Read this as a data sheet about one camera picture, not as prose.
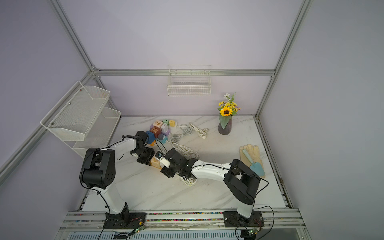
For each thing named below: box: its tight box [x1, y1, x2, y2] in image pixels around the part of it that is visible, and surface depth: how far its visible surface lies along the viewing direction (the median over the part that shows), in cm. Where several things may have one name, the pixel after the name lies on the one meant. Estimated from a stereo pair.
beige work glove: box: [239, 144, 266, 178], surface depth 100 cm
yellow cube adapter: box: [169, 120, 176, 127], surface depth 110 cm
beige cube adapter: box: [150, 154, 162, 170], surface depth 88 cm
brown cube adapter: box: [150, 126, 162, 139], surface depth 103 cm
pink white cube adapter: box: [153, 120, 163, 128], surface depth 106 cm
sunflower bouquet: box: [217, 92, 242, 129], surface depth 92 cm
